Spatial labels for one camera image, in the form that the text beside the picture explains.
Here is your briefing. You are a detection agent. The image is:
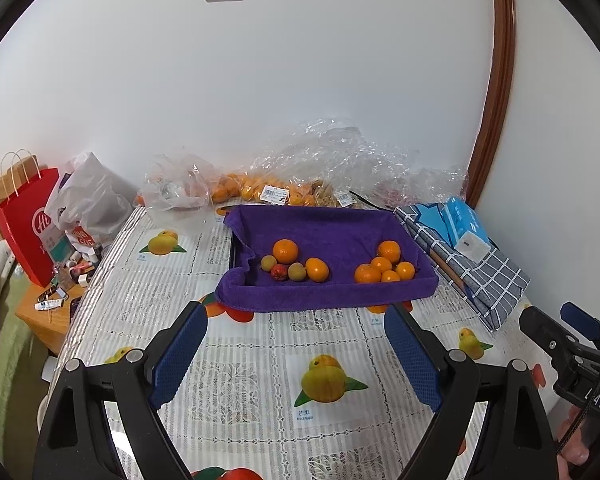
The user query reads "clutter of small bottles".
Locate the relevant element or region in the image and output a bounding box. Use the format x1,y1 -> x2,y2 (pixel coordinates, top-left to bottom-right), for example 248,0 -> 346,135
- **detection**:
34,244 -> 102,312

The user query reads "wooden headboard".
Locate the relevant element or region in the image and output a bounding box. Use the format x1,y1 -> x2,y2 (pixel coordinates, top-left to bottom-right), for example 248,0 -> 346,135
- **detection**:
0,156 -> 40,241

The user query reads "person's right hand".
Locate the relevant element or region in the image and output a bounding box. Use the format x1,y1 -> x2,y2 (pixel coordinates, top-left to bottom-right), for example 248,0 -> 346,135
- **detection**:
554,406 -> 592,465

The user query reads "light blue plastic packet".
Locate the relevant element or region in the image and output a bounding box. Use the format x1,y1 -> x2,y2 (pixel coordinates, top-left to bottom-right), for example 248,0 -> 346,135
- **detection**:
414,203 -> 448,243

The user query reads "brown wooden stick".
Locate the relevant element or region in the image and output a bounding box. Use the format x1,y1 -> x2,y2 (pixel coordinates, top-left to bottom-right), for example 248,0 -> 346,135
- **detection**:
429,249 -> 467,293

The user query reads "red paper bag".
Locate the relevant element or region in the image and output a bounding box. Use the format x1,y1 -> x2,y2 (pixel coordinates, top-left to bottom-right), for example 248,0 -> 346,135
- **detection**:
0,149 -> 62,288

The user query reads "blue tissue pack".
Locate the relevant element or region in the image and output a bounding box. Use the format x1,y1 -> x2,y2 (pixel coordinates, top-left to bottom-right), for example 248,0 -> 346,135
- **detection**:
440,197 -> 497,262

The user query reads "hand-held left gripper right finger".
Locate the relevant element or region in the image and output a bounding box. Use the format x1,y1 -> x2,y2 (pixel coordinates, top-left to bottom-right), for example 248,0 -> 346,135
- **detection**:
384,302 -> 558,480

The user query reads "fruit printed lace tablecloth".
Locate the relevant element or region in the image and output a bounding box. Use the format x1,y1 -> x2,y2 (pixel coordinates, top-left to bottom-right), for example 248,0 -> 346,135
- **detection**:
35,204 -> 573,480

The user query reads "pile of bagged longans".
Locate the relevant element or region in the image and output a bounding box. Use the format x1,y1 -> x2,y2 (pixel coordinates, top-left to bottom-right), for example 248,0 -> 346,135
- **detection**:
314,182 -> 342,207

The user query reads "green blanket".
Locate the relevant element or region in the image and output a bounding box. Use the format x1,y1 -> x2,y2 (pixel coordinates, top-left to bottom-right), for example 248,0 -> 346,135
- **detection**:
0,264 -> 51,461

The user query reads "oval orange kumquat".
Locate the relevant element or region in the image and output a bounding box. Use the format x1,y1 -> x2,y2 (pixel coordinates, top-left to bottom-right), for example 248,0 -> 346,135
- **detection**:
305,257 -> 330,282

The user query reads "large clear plastic bag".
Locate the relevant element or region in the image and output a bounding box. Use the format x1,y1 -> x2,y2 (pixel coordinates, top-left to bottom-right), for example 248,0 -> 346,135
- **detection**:
250,116 -> 472,211

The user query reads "grey checked cloth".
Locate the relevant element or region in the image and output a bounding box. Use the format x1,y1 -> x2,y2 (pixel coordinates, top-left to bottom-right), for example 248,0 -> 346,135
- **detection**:
394,204 -> 532,332

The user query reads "wooden nightstand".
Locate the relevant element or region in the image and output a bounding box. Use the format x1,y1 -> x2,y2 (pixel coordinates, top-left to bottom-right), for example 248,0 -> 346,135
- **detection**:
15,280 -> 88,357

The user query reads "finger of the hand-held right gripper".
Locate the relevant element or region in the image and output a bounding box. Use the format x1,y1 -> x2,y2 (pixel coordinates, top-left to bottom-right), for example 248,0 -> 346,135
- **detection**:
561,301 -> 600,342
519,305 -> 577,366

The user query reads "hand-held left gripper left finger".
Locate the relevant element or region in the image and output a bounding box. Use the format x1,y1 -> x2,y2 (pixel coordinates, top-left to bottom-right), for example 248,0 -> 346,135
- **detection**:
32,301 -> 209,480

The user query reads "thin black cable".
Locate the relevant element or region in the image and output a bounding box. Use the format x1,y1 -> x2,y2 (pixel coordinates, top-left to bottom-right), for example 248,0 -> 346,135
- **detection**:
347,190 -> 396,210

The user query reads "purple towel lined tray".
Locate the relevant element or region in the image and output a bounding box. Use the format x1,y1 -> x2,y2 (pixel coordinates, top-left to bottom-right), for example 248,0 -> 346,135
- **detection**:
215,203 -> 440,313

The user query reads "crumpled clear plastic bag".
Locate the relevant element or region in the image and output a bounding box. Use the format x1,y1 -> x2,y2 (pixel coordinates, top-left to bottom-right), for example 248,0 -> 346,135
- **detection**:
139,152 -> 214,211

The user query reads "brown wooden door frame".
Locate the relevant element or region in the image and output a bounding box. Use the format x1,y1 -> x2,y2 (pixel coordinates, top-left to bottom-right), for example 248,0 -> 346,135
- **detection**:
464,0 -> 517,207

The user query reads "medium mandarin orange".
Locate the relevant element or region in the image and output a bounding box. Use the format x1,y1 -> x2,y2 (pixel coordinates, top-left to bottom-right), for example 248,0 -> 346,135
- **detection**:
272,239 -> 300,265

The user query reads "large bumpy mandarin orange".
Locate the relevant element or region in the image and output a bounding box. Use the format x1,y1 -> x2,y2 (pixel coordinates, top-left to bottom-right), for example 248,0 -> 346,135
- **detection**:
354,263 -> 382,284

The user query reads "white plastic shopping bag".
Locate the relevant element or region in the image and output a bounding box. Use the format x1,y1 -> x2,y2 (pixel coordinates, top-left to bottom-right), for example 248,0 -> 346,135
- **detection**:
45,151 -> 134,263

